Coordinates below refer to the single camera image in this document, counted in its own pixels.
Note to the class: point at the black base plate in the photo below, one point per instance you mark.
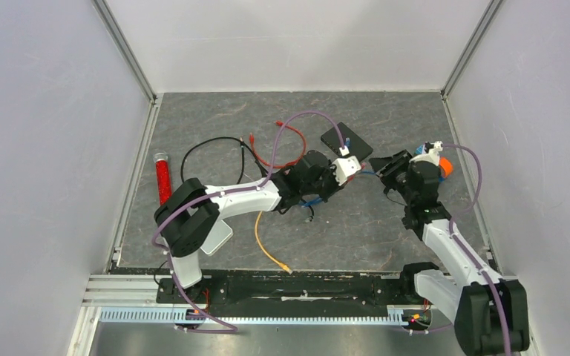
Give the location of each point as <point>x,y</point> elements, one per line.
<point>251,293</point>

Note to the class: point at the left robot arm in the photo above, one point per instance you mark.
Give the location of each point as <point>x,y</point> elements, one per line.
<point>193,220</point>

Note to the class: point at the clear plastic box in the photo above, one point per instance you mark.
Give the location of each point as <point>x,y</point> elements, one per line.
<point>219,235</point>

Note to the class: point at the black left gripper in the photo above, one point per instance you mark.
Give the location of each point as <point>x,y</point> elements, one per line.
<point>335,186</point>

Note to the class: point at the black network switch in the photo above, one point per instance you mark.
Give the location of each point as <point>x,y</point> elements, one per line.
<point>355,144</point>

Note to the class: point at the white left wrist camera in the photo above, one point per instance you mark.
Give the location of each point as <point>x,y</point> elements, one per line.
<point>346,166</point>

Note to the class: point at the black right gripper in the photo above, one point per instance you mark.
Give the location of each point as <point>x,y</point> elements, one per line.
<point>385,167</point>

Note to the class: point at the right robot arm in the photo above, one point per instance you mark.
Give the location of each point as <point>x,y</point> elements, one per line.
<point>489,313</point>

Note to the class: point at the red glitter tube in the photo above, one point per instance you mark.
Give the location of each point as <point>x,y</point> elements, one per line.
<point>163,176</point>

